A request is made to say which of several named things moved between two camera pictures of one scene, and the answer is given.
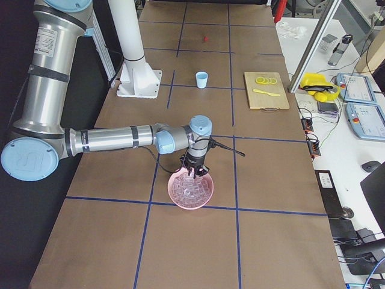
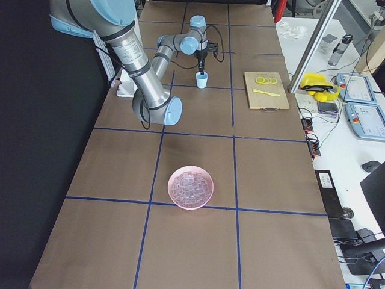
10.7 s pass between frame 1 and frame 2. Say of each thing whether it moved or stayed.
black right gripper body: moved
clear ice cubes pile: stayed
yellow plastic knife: stayed
